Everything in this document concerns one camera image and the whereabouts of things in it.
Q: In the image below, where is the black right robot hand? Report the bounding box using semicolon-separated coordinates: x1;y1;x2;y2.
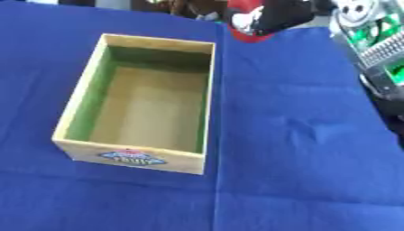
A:
253;0;338;32

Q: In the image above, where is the tan cardboard box green inside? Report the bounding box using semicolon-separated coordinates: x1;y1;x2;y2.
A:
50;32;218;176

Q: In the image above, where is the red and white soft toy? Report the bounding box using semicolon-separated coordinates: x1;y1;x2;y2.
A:
225;0;278;43

